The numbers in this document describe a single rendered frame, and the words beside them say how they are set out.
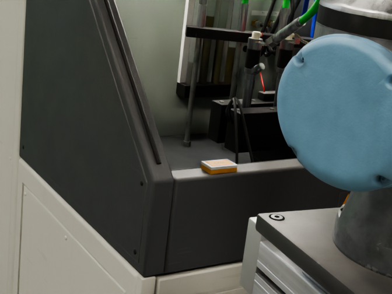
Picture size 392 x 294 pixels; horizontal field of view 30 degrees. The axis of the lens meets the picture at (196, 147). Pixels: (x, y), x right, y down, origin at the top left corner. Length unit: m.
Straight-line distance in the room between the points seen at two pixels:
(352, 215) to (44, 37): 0.88
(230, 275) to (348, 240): 0.55
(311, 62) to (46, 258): 1.06
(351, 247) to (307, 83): 0.22
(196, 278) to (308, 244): 0.50
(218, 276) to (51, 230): 0.40
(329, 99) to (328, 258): 0.21
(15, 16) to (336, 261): 1.07
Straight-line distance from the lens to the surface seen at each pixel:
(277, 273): 0.83
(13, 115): 1.64
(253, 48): 1.42
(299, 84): 0.54
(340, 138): 0.53
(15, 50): 1.61
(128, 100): 1.13
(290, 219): 0.77
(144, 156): 1.09
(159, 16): 1.63
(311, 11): 1.30
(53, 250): 1.47
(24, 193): 1.60
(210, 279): 1.21
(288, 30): 1.34
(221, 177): 1.14
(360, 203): 0.70
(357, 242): 0.69
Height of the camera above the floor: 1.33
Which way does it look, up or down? 17 degrees down
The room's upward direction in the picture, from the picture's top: 7 degrees clockwise
